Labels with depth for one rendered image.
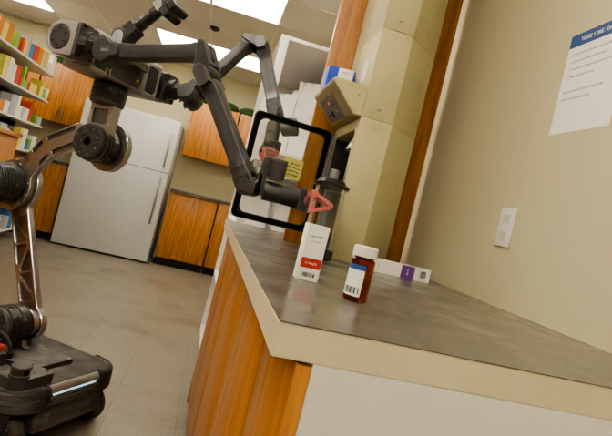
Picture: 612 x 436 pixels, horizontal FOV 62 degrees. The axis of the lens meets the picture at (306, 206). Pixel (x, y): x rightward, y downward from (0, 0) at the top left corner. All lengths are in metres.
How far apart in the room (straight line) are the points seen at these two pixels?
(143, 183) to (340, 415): 6.01
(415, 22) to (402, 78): 0.19
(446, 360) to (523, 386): 0.10
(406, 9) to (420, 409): 1.40
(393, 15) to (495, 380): 1.33
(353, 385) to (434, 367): 0.10
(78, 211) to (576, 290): 5.96
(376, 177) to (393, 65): 0.37
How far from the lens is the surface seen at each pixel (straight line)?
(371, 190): 1.66
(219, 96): 1.58
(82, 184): 6.63
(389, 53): 1.74
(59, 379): 2.20
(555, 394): 0.72
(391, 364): 0.61
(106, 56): 1.84
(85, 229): 6.64
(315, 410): 0.60
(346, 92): 1.67
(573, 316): 1.29
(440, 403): 0.64
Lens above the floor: 1.06
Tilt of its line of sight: 1 degrees up
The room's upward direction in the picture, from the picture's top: 14 degrees clockwise
